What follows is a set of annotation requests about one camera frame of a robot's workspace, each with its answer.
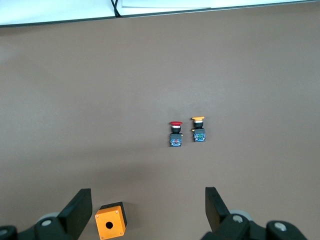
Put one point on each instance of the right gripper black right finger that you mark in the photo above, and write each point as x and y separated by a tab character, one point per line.
216	212

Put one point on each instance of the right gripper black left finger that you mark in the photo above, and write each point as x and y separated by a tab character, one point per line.
77	212

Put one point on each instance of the orange button box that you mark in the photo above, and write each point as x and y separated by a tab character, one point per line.
110	225

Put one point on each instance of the yellow push button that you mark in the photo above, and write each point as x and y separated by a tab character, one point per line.
199	136

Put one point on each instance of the red push button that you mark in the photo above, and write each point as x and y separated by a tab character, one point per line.
175	140

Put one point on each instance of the brown table cover sheet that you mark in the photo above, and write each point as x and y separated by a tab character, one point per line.
100	100

